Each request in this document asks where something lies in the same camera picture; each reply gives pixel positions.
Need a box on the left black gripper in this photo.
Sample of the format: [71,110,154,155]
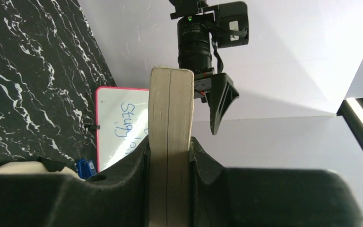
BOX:
[170,0,240,135]

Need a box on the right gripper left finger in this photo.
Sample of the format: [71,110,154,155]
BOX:
[0,139,148,227]

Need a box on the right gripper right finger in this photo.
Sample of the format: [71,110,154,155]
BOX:
[189,138,363,227]

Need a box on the green book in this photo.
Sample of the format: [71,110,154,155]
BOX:
[148,66,194,227]

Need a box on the beige backpack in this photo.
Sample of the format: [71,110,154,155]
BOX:
[0,157,85,181]

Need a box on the pink framed whiteboard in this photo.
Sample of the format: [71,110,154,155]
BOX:
[95,87,149,172]

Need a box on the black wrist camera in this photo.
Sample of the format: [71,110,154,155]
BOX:
[215,1,249,48]

